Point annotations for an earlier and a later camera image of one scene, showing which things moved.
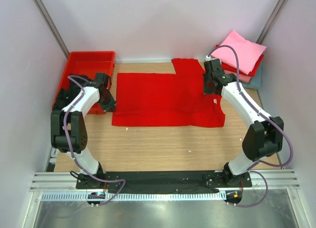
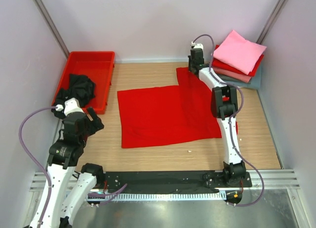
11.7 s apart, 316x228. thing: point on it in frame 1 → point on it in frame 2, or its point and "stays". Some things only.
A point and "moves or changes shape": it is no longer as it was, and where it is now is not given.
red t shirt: (162, 99) moves or changes shape
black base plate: (145, 180) stays
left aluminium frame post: (49, 21) stays
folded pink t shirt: (248, 53) stays
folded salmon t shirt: (243, 78) stays
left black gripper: (108, 102) → (92, 122)
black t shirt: (63, 95) stays
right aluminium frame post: (273, 17) stays
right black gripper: (209, 85) → (195, 65)
